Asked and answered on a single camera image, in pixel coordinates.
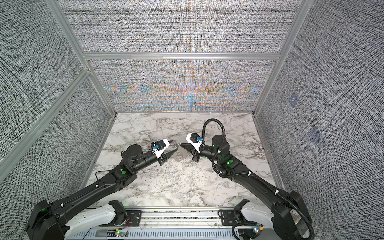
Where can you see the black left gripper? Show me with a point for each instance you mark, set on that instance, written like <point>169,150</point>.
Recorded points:
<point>163,160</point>

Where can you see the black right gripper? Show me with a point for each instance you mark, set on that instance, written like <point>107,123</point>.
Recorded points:
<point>195,152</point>

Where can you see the silver keyring with rings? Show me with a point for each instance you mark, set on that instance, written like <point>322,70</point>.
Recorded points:
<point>179,154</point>

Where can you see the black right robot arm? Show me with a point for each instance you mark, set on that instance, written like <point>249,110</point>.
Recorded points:
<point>280,202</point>

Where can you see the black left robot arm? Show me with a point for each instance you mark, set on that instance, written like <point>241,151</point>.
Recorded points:
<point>65,217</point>

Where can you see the aluminium horizontal back bar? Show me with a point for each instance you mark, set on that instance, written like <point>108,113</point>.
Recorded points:
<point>180,56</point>

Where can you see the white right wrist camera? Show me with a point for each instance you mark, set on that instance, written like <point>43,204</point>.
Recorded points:
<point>195,140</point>

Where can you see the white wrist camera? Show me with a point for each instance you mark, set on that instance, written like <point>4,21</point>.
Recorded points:
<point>159,147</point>
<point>195,140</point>

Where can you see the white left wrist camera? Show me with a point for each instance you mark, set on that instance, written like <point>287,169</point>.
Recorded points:
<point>159,147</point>

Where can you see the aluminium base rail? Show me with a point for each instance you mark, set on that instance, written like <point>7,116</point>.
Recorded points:
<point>252,222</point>

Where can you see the aluminium left wall bar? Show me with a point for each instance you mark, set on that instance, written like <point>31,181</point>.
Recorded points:
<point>15,155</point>

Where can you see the aluminium corner post left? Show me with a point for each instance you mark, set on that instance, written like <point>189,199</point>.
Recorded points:
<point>61,19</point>

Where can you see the aluminium corner post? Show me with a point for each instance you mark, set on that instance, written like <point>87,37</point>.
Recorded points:
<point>61,19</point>
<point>288,43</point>

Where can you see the aluminium corner post right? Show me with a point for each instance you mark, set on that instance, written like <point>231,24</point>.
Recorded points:
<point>288,43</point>

